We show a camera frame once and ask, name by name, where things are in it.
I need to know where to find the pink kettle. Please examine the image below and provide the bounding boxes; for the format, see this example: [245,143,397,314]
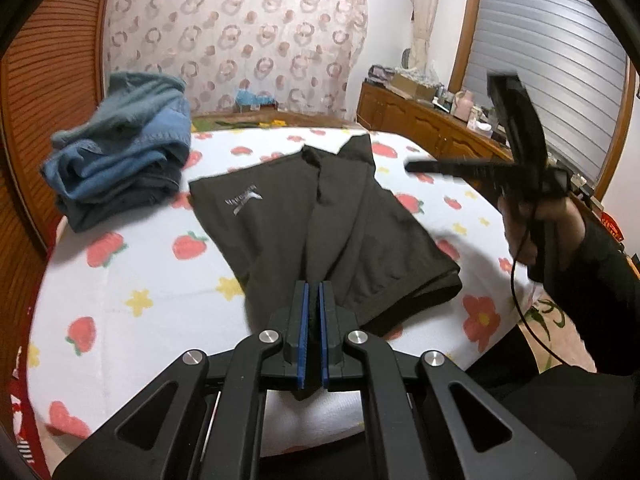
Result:
[452,91,473,121]

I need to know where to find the strawberry and flower printed blanket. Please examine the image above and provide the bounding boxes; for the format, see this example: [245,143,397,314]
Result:
[25,127,566,461]

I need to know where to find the pile of blue denim clothes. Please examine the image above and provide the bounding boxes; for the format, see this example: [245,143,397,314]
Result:
[40,71,193,233]

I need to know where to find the wooden window frame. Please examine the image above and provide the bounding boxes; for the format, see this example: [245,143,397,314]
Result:
[447,0,638,196]

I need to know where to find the person's right hand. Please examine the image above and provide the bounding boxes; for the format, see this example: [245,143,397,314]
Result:
[501,192,587,267]

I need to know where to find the person's right forearm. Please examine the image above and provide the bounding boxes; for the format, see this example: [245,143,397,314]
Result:
[537,217,640,377]

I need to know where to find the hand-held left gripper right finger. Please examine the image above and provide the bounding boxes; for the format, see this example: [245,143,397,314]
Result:
[319,281,577,480]

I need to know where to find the brown floral blanket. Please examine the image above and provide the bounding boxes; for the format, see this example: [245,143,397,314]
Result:
[190,112,361,133]

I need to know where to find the red bag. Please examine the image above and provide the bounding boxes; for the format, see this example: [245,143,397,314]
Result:
[599,211,626,241]

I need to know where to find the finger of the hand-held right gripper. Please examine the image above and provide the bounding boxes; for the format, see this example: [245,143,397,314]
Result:
[404,156,508,182]

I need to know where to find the black pants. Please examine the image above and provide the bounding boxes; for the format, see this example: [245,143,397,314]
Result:
[189,134,463,402]

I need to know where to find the wooden sideboard cabinet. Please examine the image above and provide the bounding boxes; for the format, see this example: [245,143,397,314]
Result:
[356,82,621,241]

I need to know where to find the person's dark clothed body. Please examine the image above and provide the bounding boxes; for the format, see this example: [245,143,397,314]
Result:
[465,362,640,480]

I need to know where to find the ring patterned sheer curtain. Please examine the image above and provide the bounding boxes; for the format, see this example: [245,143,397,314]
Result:
[102,0,368,123]

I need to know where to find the wooden slatted door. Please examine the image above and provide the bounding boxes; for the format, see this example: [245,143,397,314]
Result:
[0,0,117,341]

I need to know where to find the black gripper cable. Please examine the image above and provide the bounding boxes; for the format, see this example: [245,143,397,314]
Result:
[509,200,566,368]

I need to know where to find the red patterned cloth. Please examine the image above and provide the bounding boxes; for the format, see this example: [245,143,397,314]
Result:
[7,345,53,480]

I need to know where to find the white tied curtain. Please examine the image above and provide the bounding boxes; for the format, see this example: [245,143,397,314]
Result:
[410,0,443,68]

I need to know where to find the blue box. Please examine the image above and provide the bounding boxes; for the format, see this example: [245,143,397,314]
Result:
[235,87,278,111]

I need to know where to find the cardboard box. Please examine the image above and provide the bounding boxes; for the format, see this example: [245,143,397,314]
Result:
[389,72,436,101]

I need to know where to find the dark folded fabric stack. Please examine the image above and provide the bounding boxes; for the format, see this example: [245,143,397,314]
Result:
[366,64,397,84]

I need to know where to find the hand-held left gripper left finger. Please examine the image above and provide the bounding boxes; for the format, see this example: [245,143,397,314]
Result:
[52,281,314,480]

